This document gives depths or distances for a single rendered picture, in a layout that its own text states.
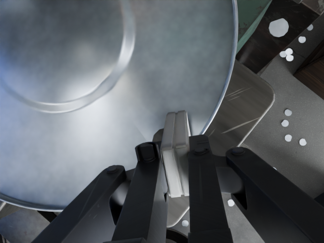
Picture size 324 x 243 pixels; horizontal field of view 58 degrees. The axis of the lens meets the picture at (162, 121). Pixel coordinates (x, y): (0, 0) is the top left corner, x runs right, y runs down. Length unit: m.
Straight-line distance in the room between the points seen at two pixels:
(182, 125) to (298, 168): 0.90
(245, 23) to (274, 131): 0.69
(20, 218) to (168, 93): 0.30
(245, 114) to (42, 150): 0.17
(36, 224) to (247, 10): 0.39
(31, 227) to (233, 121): 0.32
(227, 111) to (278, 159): 0.82
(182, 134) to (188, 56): 0.08
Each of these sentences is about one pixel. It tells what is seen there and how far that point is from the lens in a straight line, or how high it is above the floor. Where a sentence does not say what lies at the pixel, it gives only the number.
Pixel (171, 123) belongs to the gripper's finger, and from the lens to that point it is 0.19.
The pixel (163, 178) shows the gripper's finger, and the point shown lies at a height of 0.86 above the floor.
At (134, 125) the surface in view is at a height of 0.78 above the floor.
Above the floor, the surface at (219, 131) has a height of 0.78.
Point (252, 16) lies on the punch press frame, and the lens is 0.39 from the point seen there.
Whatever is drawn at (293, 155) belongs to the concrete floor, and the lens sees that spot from 1.06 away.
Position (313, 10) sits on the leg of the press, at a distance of 0.44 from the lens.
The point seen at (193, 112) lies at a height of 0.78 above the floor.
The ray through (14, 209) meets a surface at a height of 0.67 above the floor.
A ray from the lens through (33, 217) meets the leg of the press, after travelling 0.45.
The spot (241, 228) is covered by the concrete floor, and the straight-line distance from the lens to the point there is 1.07.
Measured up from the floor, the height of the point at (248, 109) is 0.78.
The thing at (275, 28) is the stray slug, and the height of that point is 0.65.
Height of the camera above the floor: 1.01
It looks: 83 degrees down
